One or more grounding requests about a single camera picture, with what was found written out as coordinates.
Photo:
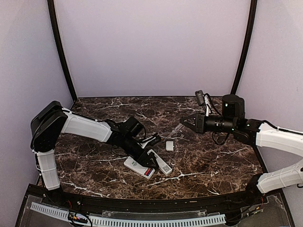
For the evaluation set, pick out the black frame post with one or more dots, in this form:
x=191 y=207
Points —
x=245 y=47
x=60 y=50

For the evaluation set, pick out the black front table rail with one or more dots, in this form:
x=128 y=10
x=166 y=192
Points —
x=229 y=203

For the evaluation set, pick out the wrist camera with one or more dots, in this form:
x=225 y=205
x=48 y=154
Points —
x=204 y=102
x=151 y=141

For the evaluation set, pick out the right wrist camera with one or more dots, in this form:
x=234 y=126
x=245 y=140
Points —
x=204 y=102

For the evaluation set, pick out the left black frame post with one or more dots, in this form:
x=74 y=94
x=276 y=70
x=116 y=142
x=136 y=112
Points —
x=60 y=50

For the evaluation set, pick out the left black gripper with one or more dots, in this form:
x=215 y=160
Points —
x=147 y=158

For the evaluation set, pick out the small remote battery cover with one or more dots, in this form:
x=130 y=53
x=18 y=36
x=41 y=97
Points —
x=169 y=145

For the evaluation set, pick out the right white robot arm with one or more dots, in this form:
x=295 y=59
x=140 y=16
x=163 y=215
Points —
x=251 y=132

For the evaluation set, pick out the right black frame post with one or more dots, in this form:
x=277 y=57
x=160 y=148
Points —
x=245 y=47

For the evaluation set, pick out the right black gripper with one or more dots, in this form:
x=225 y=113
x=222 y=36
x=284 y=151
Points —
x=200 y=126

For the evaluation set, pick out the white slotted cable duct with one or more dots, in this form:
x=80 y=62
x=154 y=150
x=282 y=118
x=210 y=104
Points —
x=127 y=219

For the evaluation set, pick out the small white remote control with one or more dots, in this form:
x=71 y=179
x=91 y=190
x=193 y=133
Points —
x=134 y=166

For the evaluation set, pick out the long white remote control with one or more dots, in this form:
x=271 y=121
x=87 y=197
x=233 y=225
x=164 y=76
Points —
x=163 y=166

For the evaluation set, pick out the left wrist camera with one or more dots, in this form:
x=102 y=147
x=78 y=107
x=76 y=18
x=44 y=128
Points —
x=151 y=141

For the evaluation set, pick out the clear handle screwdriver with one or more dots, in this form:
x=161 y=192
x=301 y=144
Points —
x=175 y=130

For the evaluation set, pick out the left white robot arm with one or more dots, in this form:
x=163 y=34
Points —
x=55 y=120

